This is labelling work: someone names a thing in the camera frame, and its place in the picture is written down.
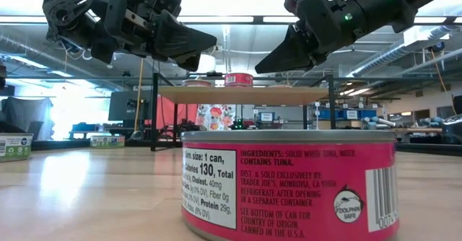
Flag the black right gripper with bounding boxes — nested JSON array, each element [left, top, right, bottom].
[[255, 0, 367, 74]]

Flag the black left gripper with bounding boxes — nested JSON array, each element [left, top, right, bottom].
[[90, 0, 217, 72]]

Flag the red label tuna can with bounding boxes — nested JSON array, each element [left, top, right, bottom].
[[180, 129, 401, 241], [224, 72, 254, 88]]

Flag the green label seafood can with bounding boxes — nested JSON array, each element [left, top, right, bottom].
[[0, 133, 34, 163], [90, 135, 126, 149]]

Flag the white cylinder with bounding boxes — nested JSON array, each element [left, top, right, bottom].
[[197, 53, 217, 74]]

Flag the red partition panel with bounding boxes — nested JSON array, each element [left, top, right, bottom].
[[155, 96, 199, 130]]

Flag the floral patterned cloth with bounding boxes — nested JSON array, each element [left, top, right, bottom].
[[194, 104, 237, 131]]

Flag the blue storage bins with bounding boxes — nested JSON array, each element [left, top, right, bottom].
[[317, 108, 378, 121]]

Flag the dark computer monitor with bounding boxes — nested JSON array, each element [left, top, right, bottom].
[[108, 91, 152, 123]]

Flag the dark rounded object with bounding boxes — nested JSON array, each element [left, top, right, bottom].
[[442, 114, 462, 138]]

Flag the grey cloth cover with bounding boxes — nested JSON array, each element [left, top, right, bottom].
[[1, 96, 55, 141]]

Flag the black overhead frame beam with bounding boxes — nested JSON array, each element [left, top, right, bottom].
[[0, 15, 462, 26]]

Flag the yellow hanging cable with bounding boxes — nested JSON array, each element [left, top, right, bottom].
[[134, 58, 144, 132]]

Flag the wooden shelf black metal frame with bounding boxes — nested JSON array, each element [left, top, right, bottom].
[[150, 72, 335, 152]]

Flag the long silver ventilation duct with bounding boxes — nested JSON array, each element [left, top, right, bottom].
[[352, 24, 462, 78]]

